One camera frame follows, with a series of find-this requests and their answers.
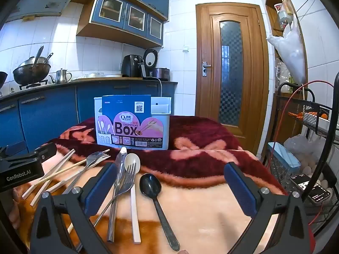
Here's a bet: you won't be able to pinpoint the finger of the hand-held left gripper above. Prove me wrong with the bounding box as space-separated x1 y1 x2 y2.
34 142 58 163
0 141 28 162

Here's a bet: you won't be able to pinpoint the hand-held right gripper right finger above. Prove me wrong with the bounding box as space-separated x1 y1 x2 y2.
224 161 314 254

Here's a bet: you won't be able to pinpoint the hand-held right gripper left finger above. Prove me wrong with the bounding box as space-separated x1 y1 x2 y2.
30 162 118 254

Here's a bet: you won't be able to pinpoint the metal fork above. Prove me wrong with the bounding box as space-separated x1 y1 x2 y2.
62 151 106 195
93 163 137 227

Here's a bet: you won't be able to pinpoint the wooden chopstick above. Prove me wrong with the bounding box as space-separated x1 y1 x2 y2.
28 149 111 187

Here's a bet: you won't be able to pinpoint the white plastic spoon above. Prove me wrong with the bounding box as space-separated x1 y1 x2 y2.
124 153 142 244

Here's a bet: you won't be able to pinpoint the black plastic spoon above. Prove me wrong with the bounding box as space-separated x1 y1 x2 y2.
139 173 181 251

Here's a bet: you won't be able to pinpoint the light blue utensil holder box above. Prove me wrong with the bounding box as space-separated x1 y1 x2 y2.
94 94 172 151

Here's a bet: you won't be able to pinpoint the person's left hand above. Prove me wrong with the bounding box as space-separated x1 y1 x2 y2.
8 186 31 229

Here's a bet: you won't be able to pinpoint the blue base cabinets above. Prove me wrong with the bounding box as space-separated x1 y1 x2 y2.
0 81 178 154

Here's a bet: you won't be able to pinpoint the red and pink floral blanket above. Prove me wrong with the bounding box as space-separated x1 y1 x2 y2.
11 115 315 254

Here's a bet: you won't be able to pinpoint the clear container with blue lid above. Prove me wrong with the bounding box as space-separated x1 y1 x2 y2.
267 141 301 188

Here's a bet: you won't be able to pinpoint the gas stove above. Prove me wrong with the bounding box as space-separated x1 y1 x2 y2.
18 79 49 90

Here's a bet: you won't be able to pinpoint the black electronic device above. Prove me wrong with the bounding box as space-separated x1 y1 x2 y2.
290 173 333 204

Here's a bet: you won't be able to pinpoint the steel kettle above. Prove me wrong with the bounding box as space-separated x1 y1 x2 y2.
49 68 72 84

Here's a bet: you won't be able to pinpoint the pile of eggs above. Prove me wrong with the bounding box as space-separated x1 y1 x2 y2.
302 161 334 191

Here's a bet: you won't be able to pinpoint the clear plastic bag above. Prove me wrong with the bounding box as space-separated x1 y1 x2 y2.
284 134 325 164

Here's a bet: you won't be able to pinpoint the metal wok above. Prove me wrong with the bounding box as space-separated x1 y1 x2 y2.
13 55 51 85

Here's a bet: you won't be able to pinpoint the carrots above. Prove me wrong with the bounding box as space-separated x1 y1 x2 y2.
289 110 329 119

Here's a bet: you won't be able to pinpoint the black metal rack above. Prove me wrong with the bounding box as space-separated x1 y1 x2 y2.
262 73 339 244

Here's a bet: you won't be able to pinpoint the wooden door with glass pane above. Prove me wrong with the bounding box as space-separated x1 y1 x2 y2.
195 3 271 155

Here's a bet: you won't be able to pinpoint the white tray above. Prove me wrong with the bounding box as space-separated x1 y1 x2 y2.
303 112 331 127

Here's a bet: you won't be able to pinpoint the black air fryer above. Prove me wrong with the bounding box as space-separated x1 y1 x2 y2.
121 54 146 78

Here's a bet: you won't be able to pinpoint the white plastic bag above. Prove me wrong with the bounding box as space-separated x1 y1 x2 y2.
266 14 308 85

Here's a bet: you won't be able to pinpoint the wooden shelf unit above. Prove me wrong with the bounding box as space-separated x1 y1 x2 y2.
265 0 309 127

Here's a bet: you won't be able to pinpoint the red cable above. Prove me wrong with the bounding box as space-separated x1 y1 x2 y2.
266 80 335 224

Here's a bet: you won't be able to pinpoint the white power cable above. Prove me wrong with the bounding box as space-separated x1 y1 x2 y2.
144 77 163 97

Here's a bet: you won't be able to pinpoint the blue glass-door wall cabinet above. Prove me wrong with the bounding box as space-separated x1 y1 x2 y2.
76 0 168 49

